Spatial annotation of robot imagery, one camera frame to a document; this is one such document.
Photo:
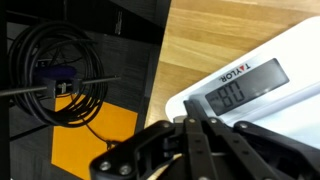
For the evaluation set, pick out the white digital kitchen scale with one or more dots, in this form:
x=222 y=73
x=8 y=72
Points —
x=266 y=83

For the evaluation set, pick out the black partition panel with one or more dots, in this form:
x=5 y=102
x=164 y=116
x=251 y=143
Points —
x=133 y=16

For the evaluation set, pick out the black rod with blue bracket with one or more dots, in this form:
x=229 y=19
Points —
x=61 y=85

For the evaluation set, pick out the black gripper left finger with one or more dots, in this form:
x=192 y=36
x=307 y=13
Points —
x=143 y=146

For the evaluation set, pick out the orange floor mat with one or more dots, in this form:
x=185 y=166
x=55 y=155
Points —
x=86 y=140

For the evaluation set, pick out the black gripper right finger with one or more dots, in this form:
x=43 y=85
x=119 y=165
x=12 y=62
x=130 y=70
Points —
x=266 y=143

